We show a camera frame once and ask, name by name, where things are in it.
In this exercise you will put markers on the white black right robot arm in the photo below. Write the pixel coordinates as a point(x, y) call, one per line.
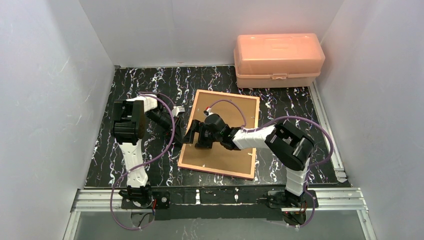
point(291, 146)

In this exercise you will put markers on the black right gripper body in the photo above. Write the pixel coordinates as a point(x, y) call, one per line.
point(199, 133)

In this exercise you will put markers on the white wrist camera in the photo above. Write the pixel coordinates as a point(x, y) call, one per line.
point(208, 111)
point(177, 110)

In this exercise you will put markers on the aluminium mounting rail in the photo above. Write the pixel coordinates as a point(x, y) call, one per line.
point(103, 200)

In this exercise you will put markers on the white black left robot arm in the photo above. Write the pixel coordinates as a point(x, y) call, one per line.
point(128, 128)

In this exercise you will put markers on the pink plastic storage box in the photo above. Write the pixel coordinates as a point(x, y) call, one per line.
point(277, 60)

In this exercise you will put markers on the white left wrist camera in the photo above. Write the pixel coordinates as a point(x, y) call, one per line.
point(177, 110)

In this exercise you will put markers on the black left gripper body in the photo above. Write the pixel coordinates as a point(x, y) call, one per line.
point(173, 126)

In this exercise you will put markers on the pink wooden picture frame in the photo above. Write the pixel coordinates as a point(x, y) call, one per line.
point(185, 159)

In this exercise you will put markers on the brown cardboard backing board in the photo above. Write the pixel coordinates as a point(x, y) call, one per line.
point(218, 155)

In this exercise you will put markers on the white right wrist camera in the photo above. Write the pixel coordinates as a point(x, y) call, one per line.
point(208, 111)

